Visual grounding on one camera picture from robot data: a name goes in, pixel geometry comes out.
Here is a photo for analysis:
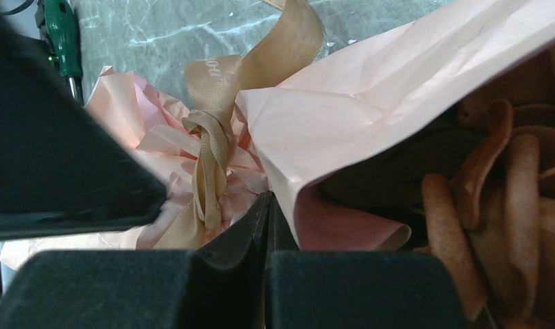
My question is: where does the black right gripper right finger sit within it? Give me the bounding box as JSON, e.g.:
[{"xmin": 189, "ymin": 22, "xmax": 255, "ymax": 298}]
[{"xmin": 264, "ymin": 197, "xmax": 468, "ymax": 329}]

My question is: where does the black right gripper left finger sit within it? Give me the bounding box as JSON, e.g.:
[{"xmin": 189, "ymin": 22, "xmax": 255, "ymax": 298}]
[{"xmin": 0, "ymin": 193, "xmax": 271, "ymax": 328}]

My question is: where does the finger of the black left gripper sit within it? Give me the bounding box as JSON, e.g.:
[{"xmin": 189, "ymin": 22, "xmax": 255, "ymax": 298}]
[{"xmin": 0, "ymin": 15, "xmax": 167, "ymax": 241}]

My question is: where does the brown ribbon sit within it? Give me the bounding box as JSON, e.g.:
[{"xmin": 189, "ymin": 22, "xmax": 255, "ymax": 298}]
[{"xmin": 154, "ymin": 1, "xmax": 323, "ymax": 249}]

